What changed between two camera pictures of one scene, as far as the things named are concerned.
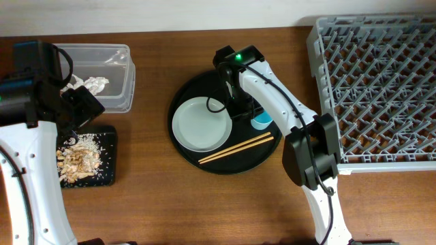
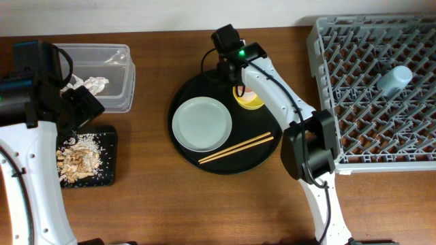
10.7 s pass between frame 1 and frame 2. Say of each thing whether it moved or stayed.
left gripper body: stayed
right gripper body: moved
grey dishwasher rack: stayed
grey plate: stayed
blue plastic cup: moved
